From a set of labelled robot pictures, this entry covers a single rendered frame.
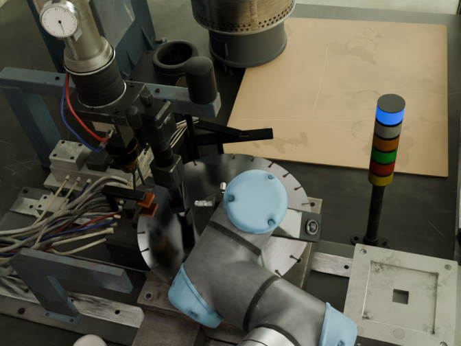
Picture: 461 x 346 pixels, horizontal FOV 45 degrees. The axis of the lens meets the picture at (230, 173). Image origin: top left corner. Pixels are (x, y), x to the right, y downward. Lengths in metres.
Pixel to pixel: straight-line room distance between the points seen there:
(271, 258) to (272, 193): 0.36
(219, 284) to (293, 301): 0.09
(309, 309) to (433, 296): 0.45
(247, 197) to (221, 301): 0.12
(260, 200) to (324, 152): 0.78
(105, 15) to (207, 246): 0.48
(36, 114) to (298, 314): 0.95
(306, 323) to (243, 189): 0.16
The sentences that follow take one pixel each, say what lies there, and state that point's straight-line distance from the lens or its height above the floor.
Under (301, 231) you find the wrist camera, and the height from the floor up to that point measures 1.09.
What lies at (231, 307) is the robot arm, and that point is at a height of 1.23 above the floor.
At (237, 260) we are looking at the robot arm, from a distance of 0.66.
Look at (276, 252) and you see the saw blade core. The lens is 1.01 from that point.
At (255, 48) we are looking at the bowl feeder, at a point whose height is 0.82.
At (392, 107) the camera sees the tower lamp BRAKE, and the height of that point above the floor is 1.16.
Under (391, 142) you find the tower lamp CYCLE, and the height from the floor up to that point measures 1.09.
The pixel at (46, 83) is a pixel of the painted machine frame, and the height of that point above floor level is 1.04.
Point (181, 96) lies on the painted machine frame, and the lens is 1.16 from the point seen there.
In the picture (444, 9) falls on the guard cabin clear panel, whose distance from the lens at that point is 1.95.
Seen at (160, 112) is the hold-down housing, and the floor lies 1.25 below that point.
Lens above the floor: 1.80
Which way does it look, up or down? 49 degrees down
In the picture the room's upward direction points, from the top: 9 degrees counter-clockwise
